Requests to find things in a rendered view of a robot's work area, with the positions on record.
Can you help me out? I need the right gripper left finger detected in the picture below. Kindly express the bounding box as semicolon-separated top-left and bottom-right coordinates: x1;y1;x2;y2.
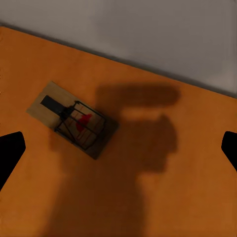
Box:
0;131;26;190

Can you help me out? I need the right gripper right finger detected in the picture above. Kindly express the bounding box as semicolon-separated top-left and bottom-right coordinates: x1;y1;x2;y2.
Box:
221;131;237;171

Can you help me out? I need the mousetrap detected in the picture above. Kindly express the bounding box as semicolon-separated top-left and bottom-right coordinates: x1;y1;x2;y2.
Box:
26;81;120;160

